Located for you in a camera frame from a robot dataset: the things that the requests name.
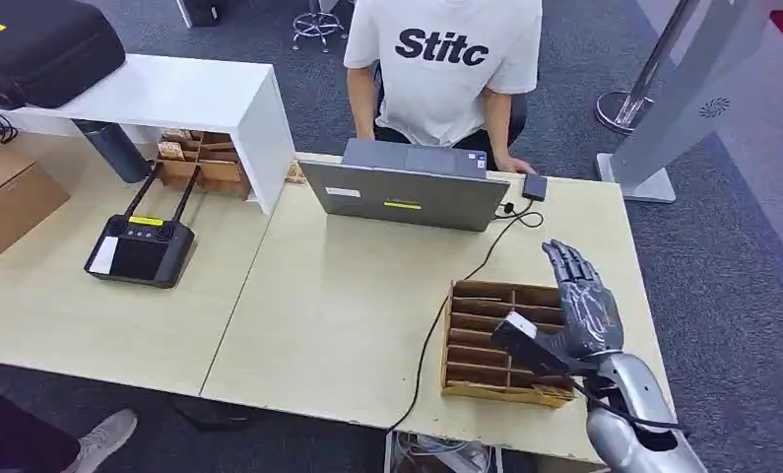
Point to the person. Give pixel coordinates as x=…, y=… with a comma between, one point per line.
x=443, y=85

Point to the brown cardboard box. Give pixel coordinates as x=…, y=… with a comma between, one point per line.
x=12, y=199

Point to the chrome pole stand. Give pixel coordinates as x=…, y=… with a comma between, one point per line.
x=654, y=65

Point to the black bin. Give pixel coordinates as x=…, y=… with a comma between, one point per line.
x=203, y=10

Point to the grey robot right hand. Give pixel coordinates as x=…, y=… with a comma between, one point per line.
x=590, y=313

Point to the chrome stool base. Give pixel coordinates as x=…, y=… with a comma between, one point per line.
x=317, y=23

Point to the white desk shelf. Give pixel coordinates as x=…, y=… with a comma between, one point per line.
x=169, y=88

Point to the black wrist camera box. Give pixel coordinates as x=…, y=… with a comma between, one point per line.
x=528, y=356

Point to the person's grey shoe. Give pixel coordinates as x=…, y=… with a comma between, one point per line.
x=104, y=439

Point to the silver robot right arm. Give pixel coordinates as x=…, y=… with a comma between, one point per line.
x=632, y=391

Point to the wooden box under shelf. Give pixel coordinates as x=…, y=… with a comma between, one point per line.
x=221, y=175

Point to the person's dark leg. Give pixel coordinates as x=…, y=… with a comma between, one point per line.
x=12, y=434

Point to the small black drive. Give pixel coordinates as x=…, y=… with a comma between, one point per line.
x=534, y=187

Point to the black carrying case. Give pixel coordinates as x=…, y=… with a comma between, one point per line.
x=39, y=52

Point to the patterned card stack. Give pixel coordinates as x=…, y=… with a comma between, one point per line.
x=169, y=151

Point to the grey laptop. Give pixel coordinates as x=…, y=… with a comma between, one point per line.
x=397, y=196

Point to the grey kiosk panel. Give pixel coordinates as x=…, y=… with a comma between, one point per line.
x=691, y=111

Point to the black remote controller with antennas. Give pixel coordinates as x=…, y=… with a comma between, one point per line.
x=140, y=254

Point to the wooden divided card box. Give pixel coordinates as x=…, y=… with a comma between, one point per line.
x=476, y=391

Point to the person's left hand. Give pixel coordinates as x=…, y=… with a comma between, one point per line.
x=514, y=164

